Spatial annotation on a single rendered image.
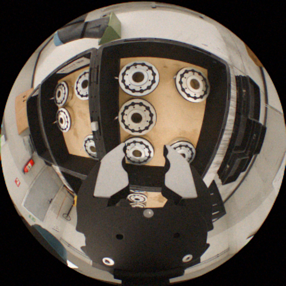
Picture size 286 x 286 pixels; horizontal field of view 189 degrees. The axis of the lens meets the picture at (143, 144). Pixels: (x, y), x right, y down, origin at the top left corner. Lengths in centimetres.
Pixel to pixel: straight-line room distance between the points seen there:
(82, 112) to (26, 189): 322
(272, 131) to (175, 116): 279
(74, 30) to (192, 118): 57
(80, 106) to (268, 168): 319
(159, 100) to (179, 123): 9
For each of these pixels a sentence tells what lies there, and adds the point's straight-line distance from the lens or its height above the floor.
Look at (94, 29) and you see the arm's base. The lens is 48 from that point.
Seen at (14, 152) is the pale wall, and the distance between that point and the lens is 319.
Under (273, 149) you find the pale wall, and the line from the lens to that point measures 289.
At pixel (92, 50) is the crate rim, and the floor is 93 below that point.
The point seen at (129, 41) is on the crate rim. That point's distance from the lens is 24.
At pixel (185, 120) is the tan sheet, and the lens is 31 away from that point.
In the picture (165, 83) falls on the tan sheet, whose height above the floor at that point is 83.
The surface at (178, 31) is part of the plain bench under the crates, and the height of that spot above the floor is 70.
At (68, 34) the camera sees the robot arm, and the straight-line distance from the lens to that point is 49.
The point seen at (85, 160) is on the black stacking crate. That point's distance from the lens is 45.
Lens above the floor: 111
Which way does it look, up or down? 60 degrees down
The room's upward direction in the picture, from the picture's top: 169 degrees counter-clockwise
